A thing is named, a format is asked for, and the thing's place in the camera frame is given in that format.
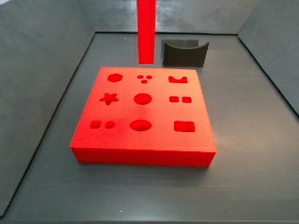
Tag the red rectangular pusher rod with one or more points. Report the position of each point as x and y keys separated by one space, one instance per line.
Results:
x=146 y=9

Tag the red shape sorter block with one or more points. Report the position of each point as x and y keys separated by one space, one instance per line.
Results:
x=146 y=118

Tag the dark grey arch block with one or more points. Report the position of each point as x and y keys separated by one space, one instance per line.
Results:
x=183 y=53

